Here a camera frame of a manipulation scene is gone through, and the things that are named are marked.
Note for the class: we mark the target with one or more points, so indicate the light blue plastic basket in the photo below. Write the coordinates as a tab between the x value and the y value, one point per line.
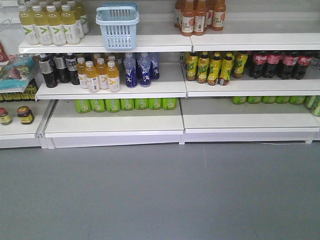
118	24

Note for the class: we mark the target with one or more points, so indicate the blue sports drink bottle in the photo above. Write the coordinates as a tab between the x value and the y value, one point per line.
144	64
155	60
131	80

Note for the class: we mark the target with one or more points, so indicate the yellow lemon tea bottle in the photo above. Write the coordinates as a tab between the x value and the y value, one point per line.
239	64
214	69
192	66
226	68
202	67

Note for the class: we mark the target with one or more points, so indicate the orange juice bottle white label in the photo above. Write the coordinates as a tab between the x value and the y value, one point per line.
91	77
81	65
113	77
102	70

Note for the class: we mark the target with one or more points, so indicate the orange C100 drink bottle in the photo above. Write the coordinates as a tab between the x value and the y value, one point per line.
188	17
219	12
200	18

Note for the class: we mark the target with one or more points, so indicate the dark tea bottle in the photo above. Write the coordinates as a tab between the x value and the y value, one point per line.
47	70
71	62
61	65

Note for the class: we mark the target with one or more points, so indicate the plastic cola bottle red label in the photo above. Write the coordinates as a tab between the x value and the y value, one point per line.
258	61
272	61
288	62
302	65

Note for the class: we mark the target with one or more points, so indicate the pale yellow juice bottle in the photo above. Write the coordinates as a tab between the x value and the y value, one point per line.
69	25
55	26
26	18
42	25

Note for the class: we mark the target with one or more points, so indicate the red lid sauce jar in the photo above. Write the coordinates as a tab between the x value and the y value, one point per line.
25	115
5	118

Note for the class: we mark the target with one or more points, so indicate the teal snack bag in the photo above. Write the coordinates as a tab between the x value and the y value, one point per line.
17	73

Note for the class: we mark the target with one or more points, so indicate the red snack bag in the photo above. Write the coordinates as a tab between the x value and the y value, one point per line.
3	56

